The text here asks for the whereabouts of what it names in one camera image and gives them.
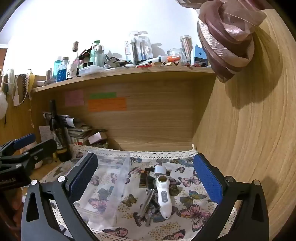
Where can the white flat plastic case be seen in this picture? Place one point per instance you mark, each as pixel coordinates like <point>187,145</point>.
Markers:
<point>91,70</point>

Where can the white marker pen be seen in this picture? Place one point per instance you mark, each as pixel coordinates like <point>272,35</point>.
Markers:
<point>153,60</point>

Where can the white fluffy puff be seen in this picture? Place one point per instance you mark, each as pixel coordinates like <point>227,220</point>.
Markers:
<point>2,104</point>

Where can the clear cylinder of sticks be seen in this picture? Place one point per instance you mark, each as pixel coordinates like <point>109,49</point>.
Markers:
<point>186,47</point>

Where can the green spray bottle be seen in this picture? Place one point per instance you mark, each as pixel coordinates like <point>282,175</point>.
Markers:
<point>98,54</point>

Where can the green sticky note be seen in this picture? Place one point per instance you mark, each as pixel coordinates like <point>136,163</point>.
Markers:
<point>103,95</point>

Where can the white handheld facial massager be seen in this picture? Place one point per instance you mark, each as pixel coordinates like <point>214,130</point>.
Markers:
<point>163,197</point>

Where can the dark wine bottle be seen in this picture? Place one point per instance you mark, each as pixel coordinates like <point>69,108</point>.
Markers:
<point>60,139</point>

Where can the small pine cone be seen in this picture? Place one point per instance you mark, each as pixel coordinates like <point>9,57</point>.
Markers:
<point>174,188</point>

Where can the blue liquid bottle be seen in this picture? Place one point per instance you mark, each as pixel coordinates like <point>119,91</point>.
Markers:
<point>62,73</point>

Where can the pink scarf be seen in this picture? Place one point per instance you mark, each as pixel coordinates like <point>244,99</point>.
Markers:
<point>222,46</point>

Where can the hanging lace ribbons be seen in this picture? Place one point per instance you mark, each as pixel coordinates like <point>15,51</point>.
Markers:
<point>25,85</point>

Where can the clear plastic storage box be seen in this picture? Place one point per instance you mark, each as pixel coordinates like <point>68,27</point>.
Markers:
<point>108,166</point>

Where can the white cylindrical cap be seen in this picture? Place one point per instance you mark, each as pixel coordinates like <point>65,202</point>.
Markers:
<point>160,170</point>

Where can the teal bottle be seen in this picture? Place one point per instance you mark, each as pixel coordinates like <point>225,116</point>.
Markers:
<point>56,68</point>

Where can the small white cardboard box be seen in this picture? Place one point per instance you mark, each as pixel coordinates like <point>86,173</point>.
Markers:
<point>94,138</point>

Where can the orange sticky note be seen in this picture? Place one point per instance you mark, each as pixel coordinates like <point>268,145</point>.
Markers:
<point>107,104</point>

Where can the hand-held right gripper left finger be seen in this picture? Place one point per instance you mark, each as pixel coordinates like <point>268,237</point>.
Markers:
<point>83,177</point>

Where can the stack of booklets and papers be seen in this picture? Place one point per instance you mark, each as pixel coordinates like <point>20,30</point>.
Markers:
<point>78,133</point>

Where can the butterfly print lace cloth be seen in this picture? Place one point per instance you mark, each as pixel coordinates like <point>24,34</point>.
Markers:
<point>185,215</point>

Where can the blue pencil sharpener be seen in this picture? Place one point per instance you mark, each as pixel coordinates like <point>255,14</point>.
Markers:
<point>200,56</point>

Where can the clear blister pack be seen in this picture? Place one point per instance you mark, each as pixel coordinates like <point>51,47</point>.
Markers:
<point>138,47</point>

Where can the white mug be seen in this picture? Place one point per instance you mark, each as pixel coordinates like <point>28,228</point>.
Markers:
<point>72,71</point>

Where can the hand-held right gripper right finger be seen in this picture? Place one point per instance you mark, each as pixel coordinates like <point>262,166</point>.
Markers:
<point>207,179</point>

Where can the pink sticky note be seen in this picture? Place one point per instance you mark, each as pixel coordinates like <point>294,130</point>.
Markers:
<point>74,98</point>

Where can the glass jar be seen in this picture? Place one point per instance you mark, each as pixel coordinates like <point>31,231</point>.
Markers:
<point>175,55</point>

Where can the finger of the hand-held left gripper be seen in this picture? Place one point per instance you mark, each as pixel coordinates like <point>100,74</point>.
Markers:
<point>44,148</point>
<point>25,140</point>

